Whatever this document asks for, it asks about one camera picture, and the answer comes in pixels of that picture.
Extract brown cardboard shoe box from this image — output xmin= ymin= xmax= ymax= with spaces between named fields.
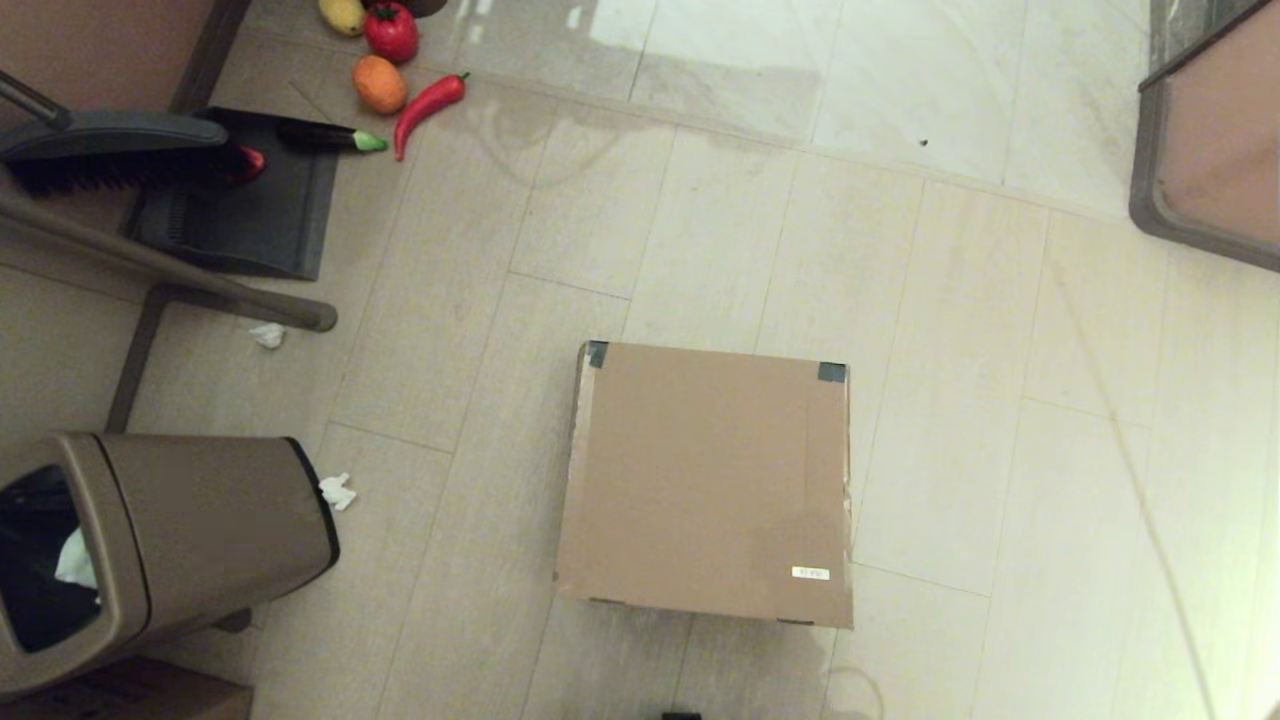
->
xmin=553 ymin=340 xmax=855 ymax=631

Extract red toy chili pepper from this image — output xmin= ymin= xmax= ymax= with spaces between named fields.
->
xmin=392 ymin=71 xmax=469 ymax=162

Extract orange toy fruit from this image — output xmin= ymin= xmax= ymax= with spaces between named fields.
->
xmin=352 ymin=54 xmax=409 ymax=115

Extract dark purple toy eggplant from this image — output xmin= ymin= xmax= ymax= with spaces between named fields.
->
xmin=277 ymin=120 xmax=389 ymax=155

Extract red toy tomato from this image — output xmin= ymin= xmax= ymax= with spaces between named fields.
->
xmin=363 ymin=0 xmax=420 ymax=64

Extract dark grey dustpan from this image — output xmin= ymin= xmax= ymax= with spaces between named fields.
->
xmin=122 ymin=105 xmax=339 ymax=281

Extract brown plastic trash bin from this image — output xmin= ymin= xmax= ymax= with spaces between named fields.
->
xmin=0 ymin=432 xmax=341 ymax=698

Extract brown metal pole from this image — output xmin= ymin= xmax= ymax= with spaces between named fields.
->
xmin=0 ymin=190 xmax=338 ymax=332

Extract black broom brush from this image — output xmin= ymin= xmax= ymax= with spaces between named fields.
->
xmin=0 ymin=70 xmax=246 ymax=196

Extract white paper waste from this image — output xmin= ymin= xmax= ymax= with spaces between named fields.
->
xmin=52 ymin=527 xmax=98 ymax=589

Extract brown table grey rim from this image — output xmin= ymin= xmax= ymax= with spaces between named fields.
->
xmin=1128 ymin=0 xmax=1280 ymax=273

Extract brown table grey legs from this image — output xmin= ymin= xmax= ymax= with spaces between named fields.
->
xmin=0 ymin=0 xmax=251 ymax=433

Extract black trash bag liner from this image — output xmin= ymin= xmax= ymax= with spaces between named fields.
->
xmin=0 ymin=465 xmax=101 ymax=656

